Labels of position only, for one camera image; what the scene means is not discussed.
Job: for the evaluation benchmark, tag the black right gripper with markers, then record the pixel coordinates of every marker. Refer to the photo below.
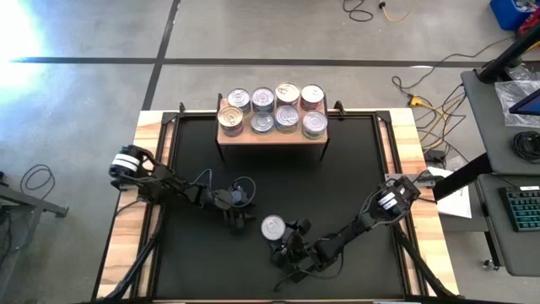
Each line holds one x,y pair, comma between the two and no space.
299,253

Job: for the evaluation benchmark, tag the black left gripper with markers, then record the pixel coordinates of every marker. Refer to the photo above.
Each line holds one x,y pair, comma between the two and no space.
221,202

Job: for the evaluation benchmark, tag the silver round can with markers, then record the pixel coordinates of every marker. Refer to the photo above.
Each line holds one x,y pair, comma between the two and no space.
273,227

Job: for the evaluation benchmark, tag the teal fish-print can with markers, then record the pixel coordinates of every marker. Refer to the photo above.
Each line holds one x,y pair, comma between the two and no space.
262,122

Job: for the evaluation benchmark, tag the tall blue red-striped can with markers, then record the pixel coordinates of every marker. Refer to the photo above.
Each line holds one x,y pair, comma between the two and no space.
287,93
230,120

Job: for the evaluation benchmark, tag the turquoise yellow tuna can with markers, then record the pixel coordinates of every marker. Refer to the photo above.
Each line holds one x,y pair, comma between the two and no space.
287,118

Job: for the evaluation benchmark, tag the white green round can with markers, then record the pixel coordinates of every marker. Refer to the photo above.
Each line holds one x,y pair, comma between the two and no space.
314,124

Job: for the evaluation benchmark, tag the dark blue sardine tin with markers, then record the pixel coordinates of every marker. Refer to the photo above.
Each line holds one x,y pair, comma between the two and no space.
262,99

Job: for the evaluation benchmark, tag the red white round can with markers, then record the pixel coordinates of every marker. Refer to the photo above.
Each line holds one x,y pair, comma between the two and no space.
312,96

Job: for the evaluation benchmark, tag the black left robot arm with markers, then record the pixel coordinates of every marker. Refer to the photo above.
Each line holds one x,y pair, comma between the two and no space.
169,183

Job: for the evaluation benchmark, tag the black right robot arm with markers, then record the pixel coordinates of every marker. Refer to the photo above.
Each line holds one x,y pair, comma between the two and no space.
363,224

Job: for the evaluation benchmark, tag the wooden shelf with black legs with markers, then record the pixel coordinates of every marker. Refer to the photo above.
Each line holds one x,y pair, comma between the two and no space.
270,139

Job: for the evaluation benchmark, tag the black rig strut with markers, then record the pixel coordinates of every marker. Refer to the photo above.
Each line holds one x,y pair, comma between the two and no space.
417,266
139,262

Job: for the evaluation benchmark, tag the black table clamp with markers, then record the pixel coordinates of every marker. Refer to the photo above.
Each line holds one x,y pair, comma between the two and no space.
339,108
182,107

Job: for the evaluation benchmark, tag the black power brick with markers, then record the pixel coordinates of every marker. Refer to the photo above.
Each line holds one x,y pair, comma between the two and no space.
435,156

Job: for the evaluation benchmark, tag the white paper sheet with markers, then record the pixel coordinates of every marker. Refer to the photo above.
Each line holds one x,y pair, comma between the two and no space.
455,202

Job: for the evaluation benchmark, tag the black desk leg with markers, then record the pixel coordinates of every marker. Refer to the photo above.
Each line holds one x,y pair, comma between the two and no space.
464,175

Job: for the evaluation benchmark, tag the yellow power plug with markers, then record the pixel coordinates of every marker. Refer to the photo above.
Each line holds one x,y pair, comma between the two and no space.
417,101

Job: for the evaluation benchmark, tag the desk caster wheel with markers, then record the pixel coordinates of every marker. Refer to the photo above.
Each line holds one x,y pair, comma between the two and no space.
491,265

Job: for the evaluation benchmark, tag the grey desk top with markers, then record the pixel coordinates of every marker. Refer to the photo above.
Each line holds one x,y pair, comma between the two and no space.
498,245
485,126

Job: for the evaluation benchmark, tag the grey metal stand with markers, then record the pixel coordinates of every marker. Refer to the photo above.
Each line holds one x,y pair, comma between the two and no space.
25,198

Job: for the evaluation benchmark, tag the backlit black keyboard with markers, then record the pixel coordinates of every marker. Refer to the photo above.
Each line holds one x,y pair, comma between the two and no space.
523,209

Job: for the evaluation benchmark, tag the clear plastic bag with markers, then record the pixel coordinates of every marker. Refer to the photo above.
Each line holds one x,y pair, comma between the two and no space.
506,95

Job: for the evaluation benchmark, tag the blue-screen tablet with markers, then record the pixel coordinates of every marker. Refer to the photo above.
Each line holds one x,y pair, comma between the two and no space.
529,103

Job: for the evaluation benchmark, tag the black monitor pole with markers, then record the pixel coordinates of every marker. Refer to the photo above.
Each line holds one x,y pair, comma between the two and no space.
506,59

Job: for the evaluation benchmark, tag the blue plastic bin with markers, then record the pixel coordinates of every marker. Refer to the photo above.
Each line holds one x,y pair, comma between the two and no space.
506,12

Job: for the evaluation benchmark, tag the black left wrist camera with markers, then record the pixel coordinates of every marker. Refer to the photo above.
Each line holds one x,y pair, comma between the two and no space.
238,196

